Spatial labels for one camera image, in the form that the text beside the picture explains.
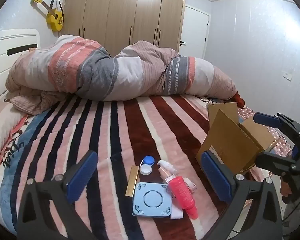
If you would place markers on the brown cardboard box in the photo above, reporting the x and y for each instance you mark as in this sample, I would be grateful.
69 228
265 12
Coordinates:
230 140

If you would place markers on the person's right hand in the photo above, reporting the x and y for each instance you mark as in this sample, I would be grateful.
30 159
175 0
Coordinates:
286 187

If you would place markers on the blue white contact lens case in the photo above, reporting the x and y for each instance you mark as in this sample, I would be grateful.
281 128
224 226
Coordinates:
146 166

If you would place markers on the white pump spray bottle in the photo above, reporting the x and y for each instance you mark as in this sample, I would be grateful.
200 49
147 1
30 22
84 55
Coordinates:
165 168

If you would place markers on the gold slim box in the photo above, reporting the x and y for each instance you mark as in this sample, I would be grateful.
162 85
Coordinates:
132 181

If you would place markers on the red cloth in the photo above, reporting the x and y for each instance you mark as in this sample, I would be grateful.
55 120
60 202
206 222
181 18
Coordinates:
239 99

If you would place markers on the pink grey striped duvet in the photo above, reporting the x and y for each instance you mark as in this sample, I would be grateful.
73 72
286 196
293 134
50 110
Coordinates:
120 70

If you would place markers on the small pink box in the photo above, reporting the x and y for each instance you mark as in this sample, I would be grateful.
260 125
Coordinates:
190 183

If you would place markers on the white bed headboard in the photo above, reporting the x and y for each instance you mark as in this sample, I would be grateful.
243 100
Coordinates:
5 50

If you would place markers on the striped plush blanket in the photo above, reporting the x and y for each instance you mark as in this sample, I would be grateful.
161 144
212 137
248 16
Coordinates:
145 135

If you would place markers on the white wall socket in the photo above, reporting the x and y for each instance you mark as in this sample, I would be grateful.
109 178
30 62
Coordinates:
287 75

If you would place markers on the pink dotted bed sheet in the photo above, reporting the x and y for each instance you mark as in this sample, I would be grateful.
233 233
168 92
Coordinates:
282 143

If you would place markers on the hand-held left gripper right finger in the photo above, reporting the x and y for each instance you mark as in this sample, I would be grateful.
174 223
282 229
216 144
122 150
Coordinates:
215 177

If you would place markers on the yellow guitar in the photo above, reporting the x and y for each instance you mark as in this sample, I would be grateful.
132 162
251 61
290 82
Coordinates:
53 17

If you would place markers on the white packet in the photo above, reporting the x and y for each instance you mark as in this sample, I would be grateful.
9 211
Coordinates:
177 211

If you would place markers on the white door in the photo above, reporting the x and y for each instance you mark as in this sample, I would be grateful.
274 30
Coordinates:
193 32

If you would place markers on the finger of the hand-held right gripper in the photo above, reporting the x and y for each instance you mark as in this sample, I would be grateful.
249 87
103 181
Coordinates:
272 162
265 118

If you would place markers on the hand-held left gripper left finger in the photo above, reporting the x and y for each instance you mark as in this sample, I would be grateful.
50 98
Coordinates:
82 177

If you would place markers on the blue square plastic device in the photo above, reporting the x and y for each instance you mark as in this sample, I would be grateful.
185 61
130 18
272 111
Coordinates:
152 200

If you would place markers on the wooden wardrobe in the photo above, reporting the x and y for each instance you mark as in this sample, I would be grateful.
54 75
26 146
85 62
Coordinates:
125 15

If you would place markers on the pink red tube bottle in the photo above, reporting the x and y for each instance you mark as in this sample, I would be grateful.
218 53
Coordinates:
183 192

